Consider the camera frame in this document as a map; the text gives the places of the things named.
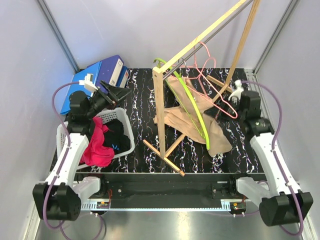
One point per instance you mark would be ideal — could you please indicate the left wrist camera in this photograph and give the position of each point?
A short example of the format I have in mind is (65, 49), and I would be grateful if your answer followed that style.
(88, 83)

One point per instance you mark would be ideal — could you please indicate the black t shirt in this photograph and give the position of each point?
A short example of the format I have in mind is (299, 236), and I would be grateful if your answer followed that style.
(115, 138)

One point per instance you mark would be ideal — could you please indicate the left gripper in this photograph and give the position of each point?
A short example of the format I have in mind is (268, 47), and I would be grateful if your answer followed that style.
(115, 95)

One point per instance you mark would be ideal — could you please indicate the pink wire hanger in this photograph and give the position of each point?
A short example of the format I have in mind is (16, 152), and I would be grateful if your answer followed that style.
(217, 82)
(217, 86)

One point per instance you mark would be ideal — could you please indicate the beige top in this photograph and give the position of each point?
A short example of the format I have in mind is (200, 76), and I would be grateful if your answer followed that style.
(184, 117)

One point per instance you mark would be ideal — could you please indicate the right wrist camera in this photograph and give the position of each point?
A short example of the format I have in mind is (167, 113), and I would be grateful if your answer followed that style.
(237, 92)

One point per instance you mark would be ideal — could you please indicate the wooden clothes rack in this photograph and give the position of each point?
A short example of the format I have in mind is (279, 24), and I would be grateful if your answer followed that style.
(160, 74)

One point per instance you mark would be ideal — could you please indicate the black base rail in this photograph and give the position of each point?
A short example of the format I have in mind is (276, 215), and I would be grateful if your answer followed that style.
(167, 191)

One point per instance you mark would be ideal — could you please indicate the dark blue binder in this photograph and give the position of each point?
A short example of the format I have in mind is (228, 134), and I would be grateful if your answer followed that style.
(123, 77)
(110, 70)

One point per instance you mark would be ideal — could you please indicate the red t shirt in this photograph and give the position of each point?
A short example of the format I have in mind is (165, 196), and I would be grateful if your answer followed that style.
(96, 154)

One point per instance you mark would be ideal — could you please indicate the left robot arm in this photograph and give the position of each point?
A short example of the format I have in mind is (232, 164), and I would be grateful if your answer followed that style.
(58, 198)

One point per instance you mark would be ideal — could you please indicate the neon yellow hanger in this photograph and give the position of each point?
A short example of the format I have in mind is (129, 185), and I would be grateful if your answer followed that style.
(202, 130)

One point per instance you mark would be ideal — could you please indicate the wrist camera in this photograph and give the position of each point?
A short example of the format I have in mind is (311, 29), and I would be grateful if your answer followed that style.
(237, 92)
(88, 83)

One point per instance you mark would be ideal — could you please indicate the black marble mat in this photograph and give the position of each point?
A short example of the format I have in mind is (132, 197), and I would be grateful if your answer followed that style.
(190, 156)

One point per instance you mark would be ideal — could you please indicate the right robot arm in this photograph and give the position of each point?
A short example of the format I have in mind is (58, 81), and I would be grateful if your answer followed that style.
(282, 201)

